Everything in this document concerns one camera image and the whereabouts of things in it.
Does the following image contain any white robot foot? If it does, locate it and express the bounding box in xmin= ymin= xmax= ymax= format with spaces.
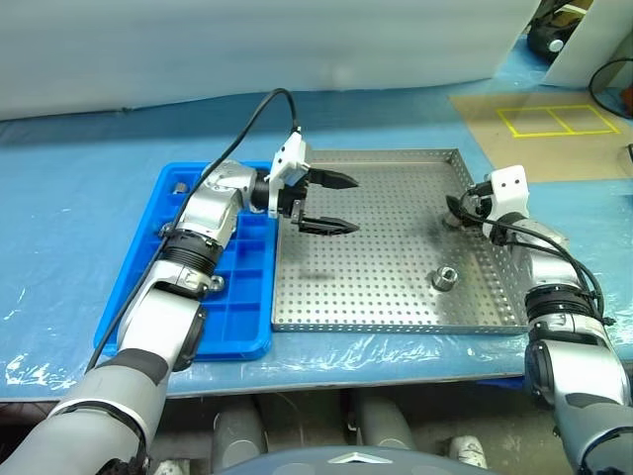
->
xmin=446 ymin=434 xmax=489 ymax=469
xmin=152 ymin=459 xmax=192 ymax=475

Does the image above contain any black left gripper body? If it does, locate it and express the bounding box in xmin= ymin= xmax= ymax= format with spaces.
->
xmin=279 ymin=169 xmax=318 ymax=234

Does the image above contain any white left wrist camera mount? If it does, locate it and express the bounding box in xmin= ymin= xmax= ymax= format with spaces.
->
xmin=268 ymin=132 xmax=311 ymax=220

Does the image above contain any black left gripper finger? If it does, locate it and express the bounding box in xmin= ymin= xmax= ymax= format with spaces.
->
xmin=309 ymin=169 xmax=361 ymax=192
xmin=299 ymin=215 xmax=360 ymax=238

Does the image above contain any perforated metal tray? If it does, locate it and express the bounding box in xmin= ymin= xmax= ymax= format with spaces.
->
xmin=270 ymin=147 xmax=533 ymax=337

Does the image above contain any white board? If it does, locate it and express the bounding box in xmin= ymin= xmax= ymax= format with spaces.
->
xmin=541 ymin=0 xmax=633 ymax=88

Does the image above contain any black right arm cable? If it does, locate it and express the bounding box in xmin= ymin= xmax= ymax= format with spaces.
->
xmin=457 ymin=185 xmax=617 ymax=331

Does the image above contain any grey robot leg cylinder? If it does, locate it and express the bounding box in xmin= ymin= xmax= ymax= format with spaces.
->
xmin=212 ymin=399 xmax=269 ymax=469
xmin=357 ymin=394 xmax=415 ymax=449

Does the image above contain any dark rounded robot torso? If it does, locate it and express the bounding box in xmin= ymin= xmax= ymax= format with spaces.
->
xmin=211 ymin=443 xmax=492 ymax=475

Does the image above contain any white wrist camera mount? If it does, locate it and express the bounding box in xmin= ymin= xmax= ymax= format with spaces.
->
xmin=268 ymin=132 xmax=311 ymax=220
xmin=481 ymin=165 xmax=531 ymax=235

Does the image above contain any brown mat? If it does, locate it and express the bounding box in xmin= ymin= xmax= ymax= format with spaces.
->
xmin=448 ymin=92 xmax=633 ymax=185

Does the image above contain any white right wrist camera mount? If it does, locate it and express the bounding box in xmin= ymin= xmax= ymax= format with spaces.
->
xmin=481 ymin=165 xmax=531 ymax=235

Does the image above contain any thin black cable loop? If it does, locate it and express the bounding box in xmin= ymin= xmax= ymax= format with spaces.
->
xmin=588 ymin=55 xmax=633 ymax=121

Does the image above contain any black device with silver disc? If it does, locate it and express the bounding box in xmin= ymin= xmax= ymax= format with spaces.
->
xmin=524 ymin=8 xmax=571 ymax=63

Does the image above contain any blue compartment tray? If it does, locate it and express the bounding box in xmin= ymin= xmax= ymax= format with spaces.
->
xmin=93 ymin=161 xmax=276 ymax=363

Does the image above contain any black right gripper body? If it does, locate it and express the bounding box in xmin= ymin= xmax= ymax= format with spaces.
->
xmin=461 ymin=181 xmax=494 ymax=227

